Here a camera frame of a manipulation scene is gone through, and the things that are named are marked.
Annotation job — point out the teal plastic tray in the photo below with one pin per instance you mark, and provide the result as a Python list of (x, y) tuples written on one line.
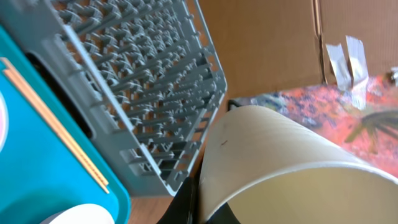
[(39, 175)]

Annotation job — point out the white cup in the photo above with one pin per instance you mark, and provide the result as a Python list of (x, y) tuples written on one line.
[(266, 168)]

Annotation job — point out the large white plate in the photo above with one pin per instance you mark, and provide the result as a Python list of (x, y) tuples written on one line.
[(4, 125)]

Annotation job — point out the colourful patterned floor mat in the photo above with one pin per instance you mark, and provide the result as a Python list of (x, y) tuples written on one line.
[(370, 134)]

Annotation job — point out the grey dish rack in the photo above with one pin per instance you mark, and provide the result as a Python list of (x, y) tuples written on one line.
[(141, 79)]

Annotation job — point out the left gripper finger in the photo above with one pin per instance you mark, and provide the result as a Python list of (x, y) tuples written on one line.
[(184, 208)]

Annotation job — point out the cardboard box with tape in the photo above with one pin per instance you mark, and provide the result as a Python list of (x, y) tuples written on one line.
[(271, 45)]

